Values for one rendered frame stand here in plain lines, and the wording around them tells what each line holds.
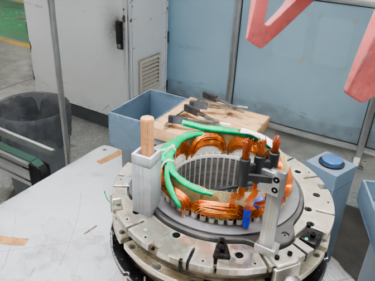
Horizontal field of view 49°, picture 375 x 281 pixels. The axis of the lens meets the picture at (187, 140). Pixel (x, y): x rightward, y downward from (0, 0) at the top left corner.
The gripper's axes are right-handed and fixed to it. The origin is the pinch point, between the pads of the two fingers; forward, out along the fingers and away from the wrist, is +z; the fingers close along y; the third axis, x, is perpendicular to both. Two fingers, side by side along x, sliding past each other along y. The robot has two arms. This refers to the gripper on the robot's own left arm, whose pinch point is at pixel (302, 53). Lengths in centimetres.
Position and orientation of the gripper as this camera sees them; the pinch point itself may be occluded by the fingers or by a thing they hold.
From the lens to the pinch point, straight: 25.1
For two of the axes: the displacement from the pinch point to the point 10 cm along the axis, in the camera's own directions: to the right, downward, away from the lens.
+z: -5.0, 8.3, 2.4
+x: 7.8, 3.1, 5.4
